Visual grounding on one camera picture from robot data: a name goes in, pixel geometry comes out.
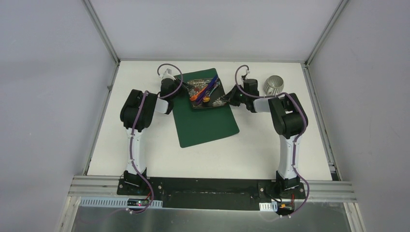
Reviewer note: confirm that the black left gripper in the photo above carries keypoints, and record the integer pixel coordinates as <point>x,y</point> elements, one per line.
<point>179,88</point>

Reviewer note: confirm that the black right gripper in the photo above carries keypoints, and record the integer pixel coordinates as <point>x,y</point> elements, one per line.
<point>229,97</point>

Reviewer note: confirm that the orange plastic fork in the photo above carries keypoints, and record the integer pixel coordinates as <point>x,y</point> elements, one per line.
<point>200,93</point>

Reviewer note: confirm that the aluminium frame rail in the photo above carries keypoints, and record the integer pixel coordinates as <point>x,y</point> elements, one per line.
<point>337,190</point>

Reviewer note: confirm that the grey ribbed mug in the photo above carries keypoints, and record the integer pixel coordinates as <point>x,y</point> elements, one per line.
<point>273,85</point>

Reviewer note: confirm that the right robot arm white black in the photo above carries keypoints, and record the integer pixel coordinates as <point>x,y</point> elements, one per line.
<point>290,123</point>

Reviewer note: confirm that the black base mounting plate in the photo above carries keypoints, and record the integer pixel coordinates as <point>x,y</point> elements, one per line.
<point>212,194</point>

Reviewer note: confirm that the black floral square plate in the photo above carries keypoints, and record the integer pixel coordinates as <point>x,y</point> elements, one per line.
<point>216,98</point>

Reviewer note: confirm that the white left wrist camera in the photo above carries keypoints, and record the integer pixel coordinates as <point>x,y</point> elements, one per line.
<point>167,74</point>

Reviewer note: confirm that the right electronics board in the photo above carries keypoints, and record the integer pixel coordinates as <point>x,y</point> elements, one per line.
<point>286,207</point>

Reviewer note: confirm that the electronics board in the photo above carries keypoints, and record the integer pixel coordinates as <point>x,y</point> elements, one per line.
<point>286,207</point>
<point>137,202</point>

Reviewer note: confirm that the purple metallic fork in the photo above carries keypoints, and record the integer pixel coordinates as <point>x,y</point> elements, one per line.
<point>215,86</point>

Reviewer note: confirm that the blue plastic knife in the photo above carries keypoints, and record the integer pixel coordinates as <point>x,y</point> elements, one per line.
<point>211,83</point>

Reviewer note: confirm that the green placemat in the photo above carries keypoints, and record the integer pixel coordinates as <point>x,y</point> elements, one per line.
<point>197,125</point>

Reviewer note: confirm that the left electronics board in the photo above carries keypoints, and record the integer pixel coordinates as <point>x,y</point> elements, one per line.
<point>137,202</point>

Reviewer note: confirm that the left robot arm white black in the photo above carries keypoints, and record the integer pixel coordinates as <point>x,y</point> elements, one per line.
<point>136,115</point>

